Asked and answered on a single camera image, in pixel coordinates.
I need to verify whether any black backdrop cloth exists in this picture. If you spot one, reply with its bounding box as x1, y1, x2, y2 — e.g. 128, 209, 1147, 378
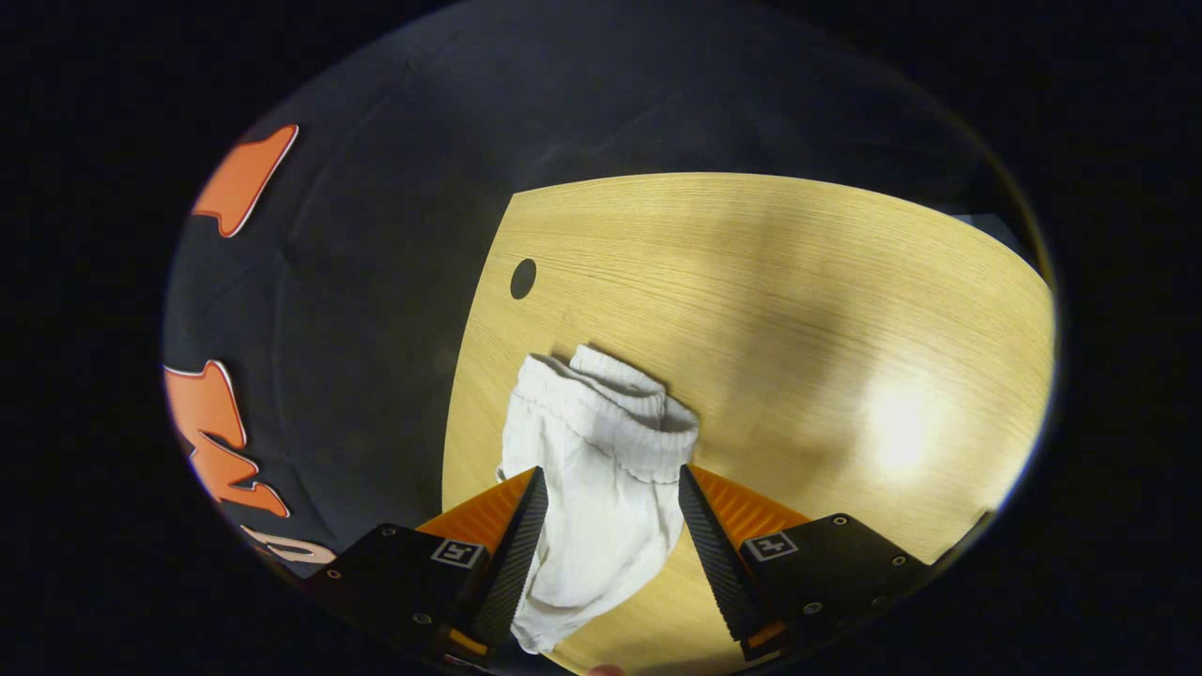
162, 5, 1043, 583

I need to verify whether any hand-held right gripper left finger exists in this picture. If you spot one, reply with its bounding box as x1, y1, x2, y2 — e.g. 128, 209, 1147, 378
300, 466, 550, 671

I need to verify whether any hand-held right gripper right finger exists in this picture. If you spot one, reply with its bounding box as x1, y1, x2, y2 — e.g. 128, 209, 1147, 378
677, 464, 932, 665

